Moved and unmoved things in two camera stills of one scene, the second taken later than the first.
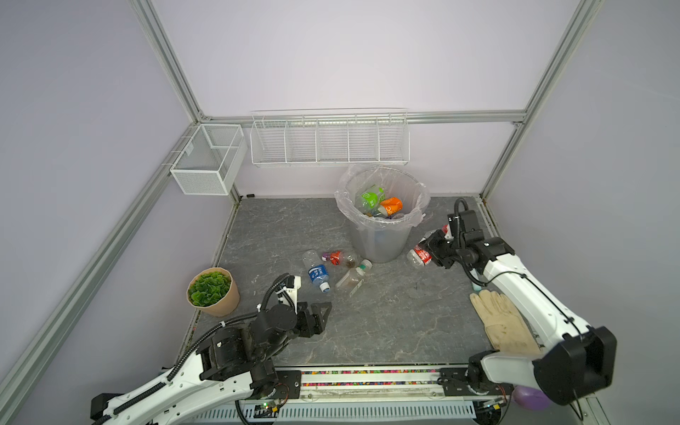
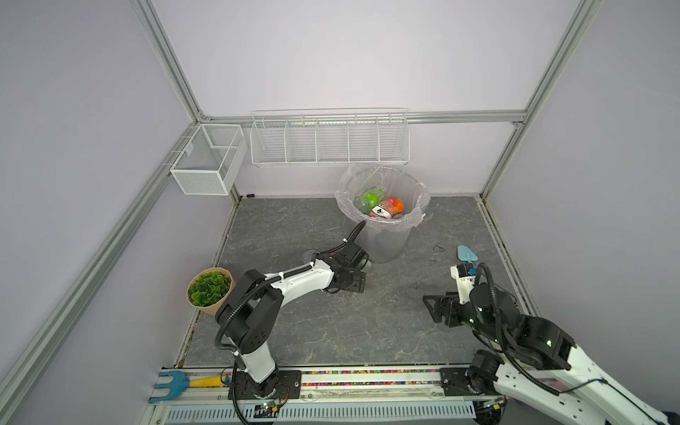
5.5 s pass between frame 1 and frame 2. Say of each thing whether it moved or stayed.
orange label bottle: stayed
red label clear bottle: moved
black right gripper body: moved
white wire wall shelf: stayed
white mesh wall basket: stayed
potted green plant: stayed
